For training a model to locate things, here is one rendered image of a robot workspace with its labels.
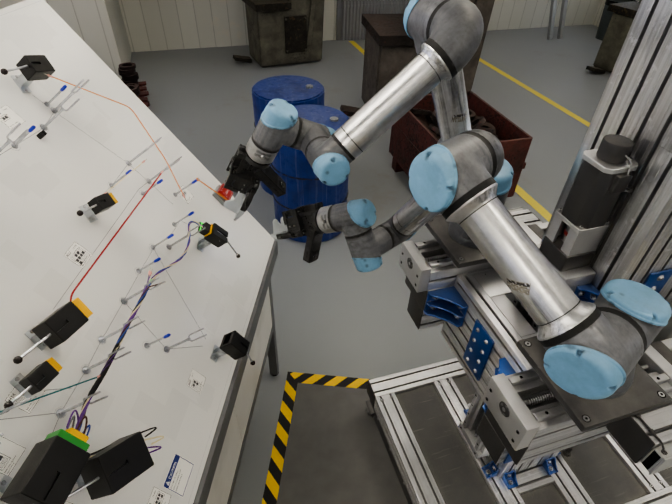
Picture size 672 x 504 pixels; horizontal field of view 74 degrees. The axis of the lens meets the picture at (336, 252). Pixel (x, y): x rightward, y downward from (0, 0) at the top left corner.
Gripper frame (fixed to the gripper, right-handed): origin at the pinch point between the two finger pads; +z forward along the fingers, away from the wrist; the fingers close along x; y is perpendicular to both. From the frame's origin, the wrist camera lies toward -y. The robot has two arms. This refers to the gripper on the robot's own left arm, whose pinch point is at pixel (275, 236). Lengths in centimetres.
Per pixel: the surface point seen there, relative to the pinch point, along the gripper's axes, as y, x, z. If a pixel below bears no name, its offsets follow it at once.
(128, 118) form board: 45, 17, 29
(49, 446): -16, 76, -17
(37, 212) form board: 22, 55, 14
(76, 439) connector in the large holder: -18, 72, -15
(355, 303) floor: -62, -110, 61
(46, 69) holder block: 54, 42, 16
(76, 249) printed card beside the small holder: 12, 51, 12
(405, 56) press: 106, -316, 89
